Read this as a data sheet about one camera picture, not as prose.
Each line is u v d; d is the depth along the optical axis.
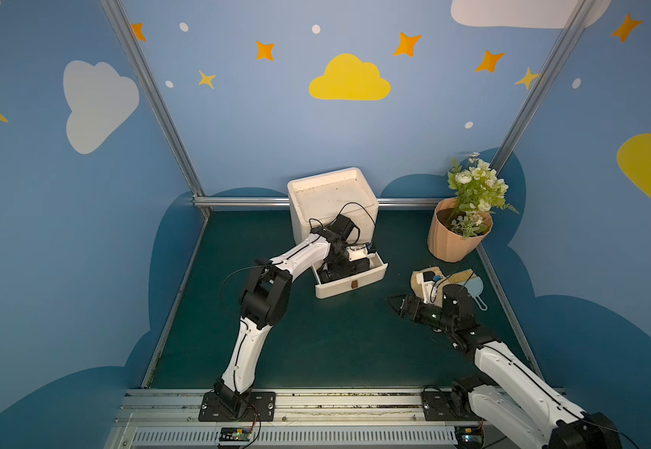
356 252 0.86
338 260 0.85
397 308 0.73
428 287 0.75
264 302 0.57
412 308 0.72
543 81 0.82
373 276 0.96
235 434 0.72
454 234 0.92
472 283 1.01
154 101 0.85
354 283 0.94
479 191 0.87
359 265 0.91
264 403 0.75
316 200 0.93
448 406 0.74
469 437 0.73
